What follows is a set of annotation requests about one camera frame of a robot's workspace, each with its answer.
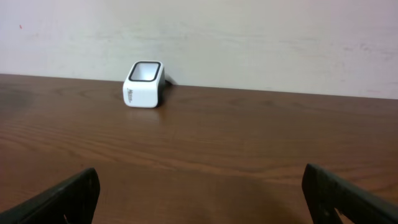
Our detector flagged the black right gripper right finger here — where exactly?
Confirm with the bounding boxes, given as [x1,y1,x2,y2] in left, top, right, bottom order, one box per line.
[302,164,397,224]

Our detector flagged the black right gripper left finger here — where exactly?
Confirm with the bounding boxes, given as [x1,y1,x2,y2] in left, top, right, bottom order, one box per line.
[1,168,100,223]

